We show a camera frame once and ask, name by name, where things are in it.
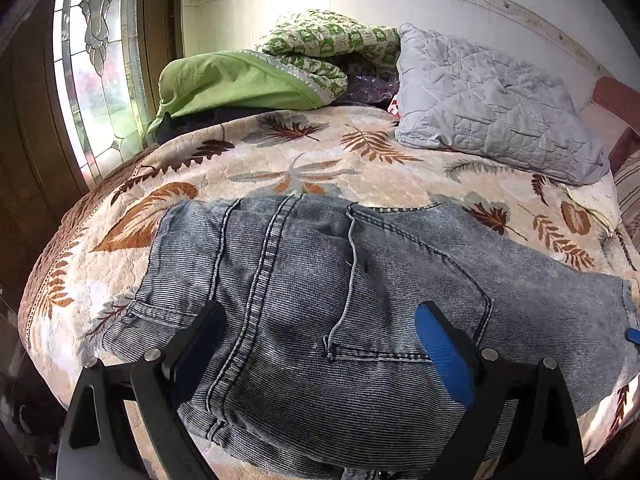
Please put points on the wooden window frame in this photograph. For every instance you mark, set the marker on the wooden window frame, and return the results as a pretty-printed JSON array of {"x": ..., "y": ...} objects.
[{"x": 30, "y": 135}]

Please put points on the stained glass window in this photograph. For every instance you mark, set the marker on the stained glass window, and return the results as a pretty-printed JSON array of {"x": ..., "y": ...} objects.
[{"x": 95, "y": 20}]

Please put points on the leaf print bed blanket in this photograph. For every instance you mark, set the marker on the leaf print bed blanket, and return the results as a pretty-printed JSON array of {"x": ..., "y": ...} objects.
[{"x": 350, "y": 160}]

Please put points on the grey quilted pillow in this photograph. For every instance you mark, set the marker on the grey quilted pillow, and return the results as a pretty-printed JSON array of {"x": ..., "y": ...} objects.
[{"x": 490, "y": 100}]

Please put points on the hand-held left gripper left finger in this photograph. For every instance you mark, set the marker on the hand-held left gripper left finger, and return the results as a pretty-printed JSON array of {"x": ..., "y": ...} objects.
[{"x": 196, "y": 355}]

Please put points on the pink headboard cushion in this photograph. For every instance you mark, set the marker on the pink headboard cushion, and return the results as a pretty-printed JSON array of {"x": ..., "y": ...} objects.
[{"x": 615, "y": 105}]

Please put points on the green patterned quilt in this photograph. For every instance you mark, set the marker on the green patterned quilt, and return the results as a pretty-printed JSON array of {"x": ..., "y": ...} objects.
[{"x": 225, "y": 80}]

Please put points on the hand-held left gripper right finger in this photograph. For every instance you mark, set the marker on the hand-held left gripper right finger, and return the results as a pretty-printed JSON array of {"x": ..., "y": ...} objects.
[{"x": 442, "y": 350}]

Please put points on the striped cloth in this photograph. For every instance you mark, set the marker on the striped cloth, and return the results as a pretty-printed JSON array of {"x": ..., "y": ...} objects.
[{"x": 630, "y": 185}]

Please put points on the purple plastic bag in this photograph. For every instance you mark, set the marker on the purple plastic bag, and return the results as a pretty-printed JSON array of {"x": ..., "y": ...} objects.
[{"x": 370, "y": 87}]

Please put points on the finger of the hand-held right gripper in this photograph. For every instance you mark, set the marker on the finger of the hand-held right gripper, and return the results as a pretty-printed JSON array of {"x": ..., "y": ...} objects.
[{"x": 634, "y": 335}]

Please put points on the grey-blue denim pants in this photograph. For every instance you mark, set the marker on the grey-blue denim pants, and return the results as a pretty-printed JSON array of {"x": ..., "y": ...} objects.
[{"x": 300, "y": 310}]

